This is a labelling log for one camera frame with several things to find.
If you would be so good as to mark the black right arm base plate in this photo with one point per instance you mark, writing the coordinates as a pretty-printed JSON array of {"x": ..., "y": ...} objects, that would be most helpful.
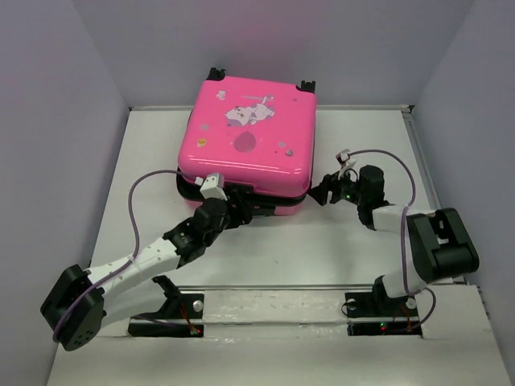
[{"x": 393, "y": 317}]

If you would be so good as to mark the pink suitcase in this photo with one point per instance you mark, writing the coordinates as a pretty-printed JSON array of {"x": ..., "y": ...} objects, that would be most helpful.
[{"x": 258, "y": 134}]

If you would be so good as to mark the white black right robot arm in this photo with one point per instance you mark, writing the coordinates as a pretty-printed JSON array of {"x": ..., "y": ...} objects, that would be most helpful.
[{"x": 435, "y": 245}]

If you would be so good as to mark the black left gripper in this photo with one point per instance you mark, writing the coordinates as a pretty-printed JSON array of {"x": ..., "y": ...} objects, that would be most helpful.
[{"x": 241, "y": 214}]

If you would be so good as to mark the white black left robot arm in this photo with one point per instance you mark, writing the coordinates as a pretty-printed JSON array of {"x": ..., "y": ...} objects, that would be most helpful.
[{"x": 75, "y": 308}]

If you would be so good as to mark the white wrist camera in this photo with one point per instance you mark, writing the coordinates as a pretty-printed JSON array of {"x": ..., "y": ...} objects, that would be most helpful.
[
  {"x": 345, "y": 160},
  {"x": 213, "y": 187}
]

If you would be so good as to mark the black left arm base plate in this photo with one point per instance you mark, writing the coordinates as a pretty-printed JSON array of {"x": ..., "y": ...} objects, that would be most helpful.
[{"x": 182, "y": 320}]

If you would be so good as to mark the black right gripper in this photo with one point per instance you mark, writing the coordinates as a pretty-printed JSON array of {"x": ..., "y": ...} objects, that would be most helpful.
[{"x": 329, "y": 182}]

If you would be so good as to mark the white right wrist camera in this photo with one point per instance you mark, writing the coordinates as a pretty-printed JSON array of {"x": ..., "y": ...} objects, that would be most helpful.
[{"x": 345, "y": 160}]

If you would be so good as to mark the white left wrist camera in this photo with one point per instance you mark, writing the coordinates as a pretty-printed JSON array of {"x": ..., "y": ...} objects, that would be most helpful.
[{"x": 213, "y": 187}]

